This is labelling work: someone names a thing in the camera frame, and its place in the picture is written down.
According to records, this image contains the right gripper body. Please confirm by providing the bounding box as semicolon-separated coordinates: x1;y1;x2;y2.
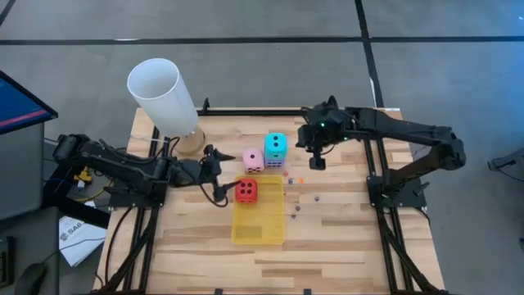
300;98;358;171

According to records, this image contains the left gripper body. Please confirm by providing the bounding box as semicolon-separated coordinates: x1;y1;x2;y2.
174;143;228;202

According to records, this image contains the large red foam die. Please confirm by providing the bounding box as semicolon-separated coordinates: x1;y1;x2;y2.
234;177;259;205

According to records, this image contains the large cyan foam die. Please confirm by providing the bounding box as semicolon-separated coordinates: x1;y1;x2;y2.
264;132;288;161

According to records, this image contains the large pink foam die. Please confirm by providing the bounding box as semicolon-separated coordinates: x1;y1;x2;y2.
242;147;265;174

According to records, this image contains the yellow translucent plastic bin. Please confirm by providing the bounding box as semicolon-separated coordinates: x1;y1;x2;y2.
231;175;287;246

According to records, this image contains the white shade wooden base lamp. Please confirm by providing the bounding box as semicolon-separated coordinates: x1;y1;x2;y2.
126;57;207;157

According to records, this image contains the black equipment base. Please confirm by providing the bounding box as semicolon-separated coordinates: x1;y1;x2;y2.
43;163;111;229

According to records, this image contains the white printed paper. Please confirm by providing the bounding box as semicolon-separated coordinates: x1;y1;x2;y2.
58;215;108;267

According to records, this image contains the grey desk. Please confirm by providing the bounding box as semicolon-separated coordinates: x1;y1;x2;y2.
0;206;61;295

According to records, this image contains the computer monitor blue screen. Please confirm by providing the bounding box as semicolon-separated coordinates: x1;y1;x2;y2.
0;69;59;136

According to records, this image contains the grey metal stand leg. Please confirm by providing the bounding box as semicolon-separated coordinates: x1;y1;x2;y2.
486;147;524;172

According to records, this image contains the dark computer mouse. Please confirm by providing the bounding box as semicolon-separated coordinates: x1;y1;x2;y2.
14;261;48;295

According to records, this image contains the black keyboard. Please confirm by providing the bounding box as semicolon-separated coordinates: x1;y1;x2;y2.
0;235;16;288

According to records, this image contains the white lamp cord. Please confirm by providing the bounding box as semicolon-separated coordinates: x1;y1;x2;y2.
130;133;172;145

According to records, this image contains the black aluminium table frame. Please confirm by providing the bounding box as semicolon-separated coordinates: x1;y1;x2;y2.
97;96;447;295

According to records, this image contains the black power cable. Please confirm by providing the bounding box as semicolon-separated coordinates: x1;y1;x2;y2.
104;206;136;288

